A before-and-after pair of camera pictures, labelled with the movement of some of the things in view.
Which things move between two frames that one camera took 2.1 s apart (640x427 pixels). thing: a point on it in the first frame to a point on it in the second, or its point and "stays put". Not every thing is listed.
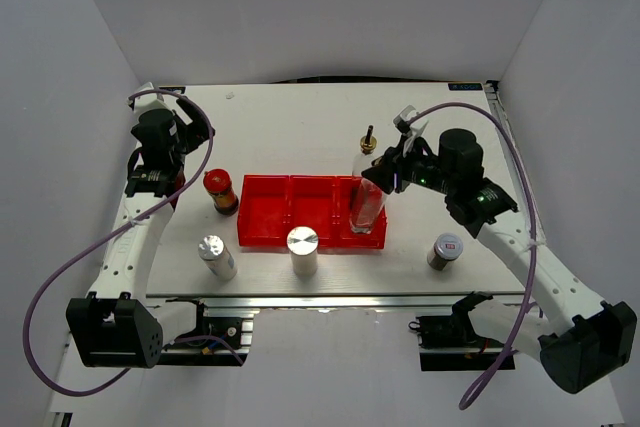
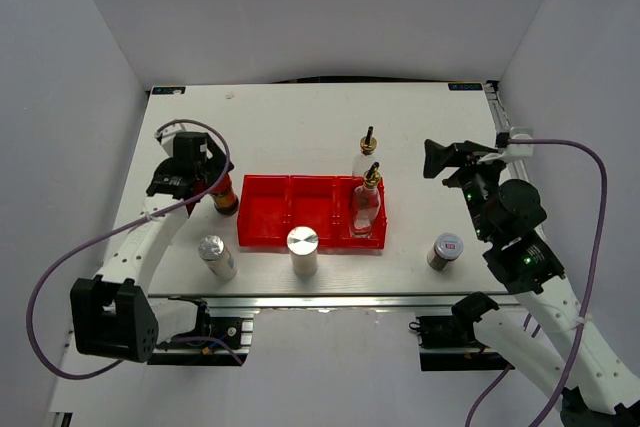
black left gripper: (196, 132) to (216, 164)
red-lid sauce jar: (217, 184) stays put
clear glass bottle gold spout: (368, 201) stays put
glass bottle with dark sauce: (366, 155) stays put
